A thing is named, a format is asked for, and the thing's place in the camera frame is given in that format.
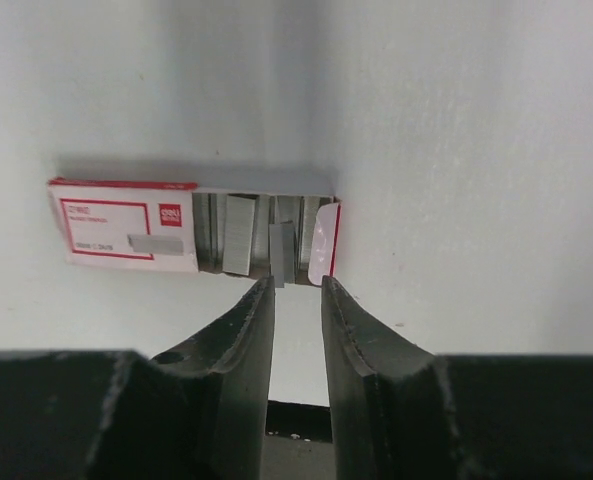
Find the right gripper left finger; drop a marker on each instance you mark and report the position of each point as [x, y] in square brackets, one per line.
[195, 411]

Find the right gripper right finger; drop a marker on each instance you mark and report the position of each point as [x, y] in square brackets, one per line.
[400, 412]

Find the staple box with staples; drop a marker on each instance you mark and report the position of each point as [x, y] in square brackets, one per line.
[237, 221]

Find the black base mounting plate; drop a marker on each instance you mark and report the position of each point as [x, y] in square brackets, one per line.
[298, 442]

